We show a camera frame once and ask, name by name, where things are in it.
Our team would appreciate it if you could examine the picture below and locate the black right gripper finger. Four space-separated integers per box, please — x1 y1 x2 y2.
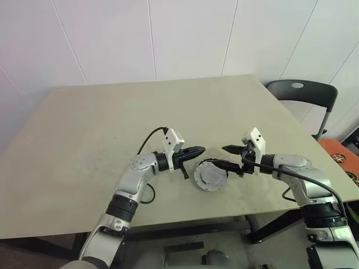
221 144 245 155
210 159 243 177

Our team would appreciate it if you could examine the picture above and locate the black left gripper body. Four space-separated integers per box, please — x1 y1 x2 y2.
171 150 188 171

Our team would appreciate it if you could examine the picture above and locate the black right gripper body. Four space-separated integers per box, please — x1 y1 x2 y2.
238 141 257 177

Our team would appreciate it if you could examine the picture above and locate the grey round motor lid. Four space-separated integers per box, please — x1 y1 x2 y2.
193 163 229 193

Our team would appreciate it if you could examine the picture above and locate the black flat strip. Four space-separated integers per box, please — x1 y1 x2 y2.
162 242 205 252

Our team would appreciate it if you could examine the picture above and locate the orange mat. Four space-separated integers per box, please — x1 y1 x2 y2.
319 138 359 187

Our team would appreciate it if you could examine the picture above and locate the grey rounded shape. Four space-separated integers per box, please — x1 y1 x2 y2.
205 248 234 269

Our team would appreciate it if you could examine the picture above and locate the black folding chair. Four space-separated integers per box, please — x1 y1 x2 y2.
265 80 339 142

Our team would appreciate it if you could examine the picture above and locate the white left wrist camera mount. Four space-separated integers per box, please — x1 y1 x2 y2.
162 127 186 171

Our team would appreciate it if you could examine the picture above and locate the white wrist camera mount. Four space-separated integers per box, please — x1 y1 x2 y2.
162 127 186 171
241 127 266 174

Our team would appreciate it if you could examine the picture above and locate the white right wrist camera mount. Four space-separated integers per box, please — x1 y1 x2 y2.
241 127 266 174

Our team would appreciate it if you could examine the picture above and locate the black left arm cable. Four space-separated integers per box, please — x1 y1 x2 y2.
137 127 169 204

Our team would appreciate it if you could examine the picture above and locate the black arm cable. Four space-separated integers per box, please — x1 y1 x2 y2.
241 150 347 218
137 127 169 204

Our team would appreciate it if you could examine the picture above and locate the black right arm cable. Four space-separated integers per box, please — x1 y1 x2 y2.
241 150 347 218

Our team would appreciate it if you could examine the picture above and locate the black table frame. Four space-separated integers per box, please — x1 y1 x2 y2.
0 206 306 248

